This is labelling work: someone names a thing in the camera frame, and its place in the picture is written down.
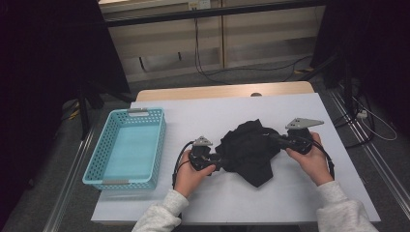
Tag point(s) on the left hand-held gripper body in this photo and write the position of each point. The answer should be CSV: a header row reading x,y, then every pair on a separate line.
x,y
199,158

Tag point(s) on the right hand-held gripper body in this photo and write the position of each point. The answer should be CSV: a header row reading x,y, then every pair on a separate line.
x,y
299,140

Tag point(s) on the black pants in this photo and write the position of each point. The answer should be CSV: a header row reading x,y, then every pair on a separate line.
x,y
248,151

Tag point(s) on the light blue plastic basket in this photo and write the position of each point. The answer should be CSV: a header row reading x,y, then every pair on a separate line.
x,y
132,148

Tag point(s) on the person's left hand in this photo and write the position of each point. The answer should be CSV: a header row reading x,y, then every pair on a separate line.
x,y
190,179

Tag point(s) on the person's right hand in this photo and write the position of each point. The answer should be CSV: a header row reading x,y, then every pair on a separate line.
x,y
314,166

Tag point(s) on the white table sheet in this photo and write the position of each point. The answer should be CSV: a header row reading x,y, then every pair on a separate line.
x,y
225,206

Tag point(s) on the wooden table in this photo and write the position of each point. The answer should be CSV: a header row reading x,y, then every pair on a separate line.
x,y
209,92

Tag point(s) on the white power plug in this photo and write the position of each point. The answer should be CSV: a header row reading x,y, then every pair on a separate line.
x,y
362,113

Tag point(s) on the black stand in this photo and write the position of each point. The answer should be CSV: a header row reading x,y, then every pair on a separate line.
x,y
84,119
347,83

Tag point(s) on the black curtain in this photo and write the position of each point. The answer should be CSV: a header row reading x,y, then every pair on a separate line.
x,y
48,64
380,48

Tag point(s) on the black horizontal bar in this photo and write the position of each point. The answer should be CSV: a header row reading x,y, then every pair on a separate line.
x,y
209,13

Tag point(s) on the aluminium floor rail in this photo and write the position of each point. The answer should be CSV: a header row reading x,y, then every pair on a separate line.
x,y
69,183
377,158

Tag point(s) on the white wall socket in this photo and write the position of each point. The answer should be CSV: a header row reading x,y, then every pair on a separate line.
x,y
199,4

